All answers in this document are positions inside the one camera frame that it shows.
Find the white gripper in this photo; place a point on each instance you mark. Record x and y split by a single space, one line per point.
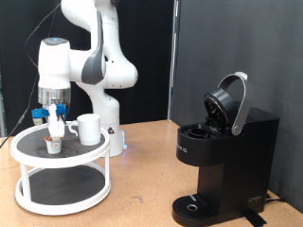
56 123

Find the coffee pod with green lid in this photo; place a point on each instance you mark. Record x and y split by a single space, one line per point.
50 150

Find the white plastic mug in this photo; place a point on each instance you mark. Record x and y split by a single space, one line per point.
90 129

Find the black Keurig coffee machine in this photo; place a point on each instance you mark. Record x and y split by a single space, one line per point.
240 164

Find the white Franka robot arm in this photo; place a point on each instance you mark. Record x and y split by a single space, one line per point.
110 72

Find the white two-tier turntable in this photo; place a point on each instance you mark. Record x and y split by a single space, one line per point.
60 157

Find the black curtain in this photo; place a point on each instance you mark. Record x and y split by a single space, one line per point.
148 47

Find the grey partition panel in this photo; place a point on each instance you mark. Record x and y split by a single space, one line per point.
236 38

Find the wrist camera on blue mount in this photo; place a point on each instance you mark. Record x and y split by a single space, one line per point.
38 115

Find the metal frame post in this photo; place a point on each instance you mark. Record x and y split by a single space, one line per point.
2 119

